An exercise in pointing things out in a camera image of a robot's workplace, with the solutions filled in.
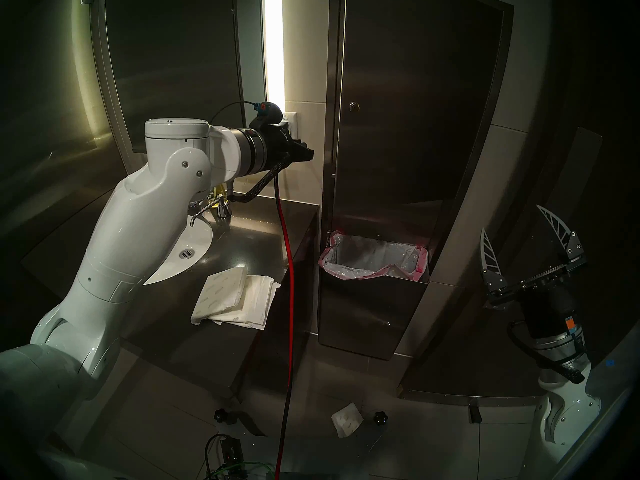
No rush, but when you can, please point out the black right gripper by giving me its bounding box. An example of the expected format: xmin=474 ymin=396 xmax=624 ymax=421
xmin=478 ymin=204 xmax=589 ymax=341

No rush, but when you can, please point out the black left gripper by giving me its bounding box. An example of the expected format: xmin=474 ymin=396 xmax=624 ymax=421
xmin=260 ymin=124 xmax=315 ymax=174

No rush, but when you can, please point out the stainless towel dispenser door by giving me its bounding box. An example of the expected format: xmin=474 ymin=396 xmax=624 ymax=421
xmin=331 ymin=0 xmax=506 ymax=221

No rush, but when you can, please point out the plain folded paper towel stack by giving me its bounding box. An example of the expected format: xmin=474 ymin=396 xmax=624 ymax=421
xmin=212 ymin=275 xmax=282 ymax=331

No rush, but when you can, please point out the wrapped printed paper towel pack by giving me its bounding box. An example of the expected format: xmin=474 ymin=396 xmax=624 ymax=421
xmin=190 ymin=265 xmax=249 ymax=327

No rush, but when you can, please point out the white round sink basin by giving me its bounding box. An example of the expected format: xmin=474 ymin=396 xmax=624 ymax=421
xmin=142 ymin=215 xmax=215 ymax=286

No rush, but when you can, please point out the stainless waste bin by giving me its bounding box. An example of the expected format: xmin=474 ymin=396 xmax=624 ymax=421
xmin=317 ymin=233 xmax=432 ymax=361

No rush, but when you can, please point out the dark vanity counter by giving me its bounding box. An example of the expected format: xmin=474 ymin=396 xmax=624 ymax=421
xmin=20 ymin=176 xmax=321 ymax=402

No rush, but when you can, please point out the crumpled white paper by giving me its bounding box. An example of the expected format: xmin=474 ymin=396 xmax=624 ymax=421
xmin=331 ymin=402 xmax=364 ymax=439

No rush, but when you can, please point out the black electronics box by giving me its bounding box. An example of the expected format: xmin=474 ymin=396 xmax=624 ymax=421
xmin=220 ymin=436 xmax=246 ymax=477

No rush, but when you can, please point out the braided black left arm cable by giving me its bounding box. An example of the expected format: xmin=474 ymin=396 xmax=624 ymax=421
xmin=227 ymin=154 xmax=294 ymax=205

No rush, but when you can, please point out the braided black arm cable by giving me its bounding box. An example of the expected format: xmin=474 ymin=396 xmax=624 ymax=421
xmin=227 ymin=154 xmax=294 ymax=205
xmin=507 ymin=320 xmax=587 ymax=385

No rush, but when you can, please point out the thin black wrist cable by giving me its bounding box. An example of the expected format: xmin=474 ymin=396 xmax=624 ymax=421
xmin=209 ymin=100 xmax=258 ymax=126

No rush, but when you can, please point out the stainless steel wall panel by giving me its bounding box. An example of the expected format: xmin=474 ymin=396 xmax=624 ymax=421
xmin=317 ymin=0 xmax=516 ymax=361

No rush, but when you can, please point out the chrome lever handle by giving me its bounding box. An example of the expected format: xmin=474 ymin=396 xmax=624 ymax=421
xmin=189 ymin=195 xmax=234 ymax=228

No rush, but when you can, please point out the vertical wall light strip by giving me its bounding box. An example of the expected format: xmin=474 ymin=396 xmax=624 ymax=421
xmin=263 ymin=0 xmax=286 ymax=106

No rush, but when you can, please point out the braided black right arm cable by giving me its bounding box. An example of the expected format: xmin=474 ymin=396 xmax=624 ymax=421
xmin=507 ymin=320 xmax=587 ymax=385

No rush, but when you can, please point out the framed wall mirror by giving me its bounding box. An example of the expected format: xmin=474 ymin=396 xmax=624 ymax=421
xmin=90 ymin=0 xmax=273 ymax=167

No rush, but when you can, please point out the red cable with black plug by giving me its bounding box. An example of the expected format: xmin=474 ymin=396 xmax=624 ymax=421
xmin=272 ymin=171 xmax=296 ymax=480

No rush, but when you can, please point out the thin green cable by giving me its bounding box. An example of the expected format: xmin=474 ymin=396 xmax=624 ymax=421
xmin=202 ymin=461 xmax=276 ymax=480

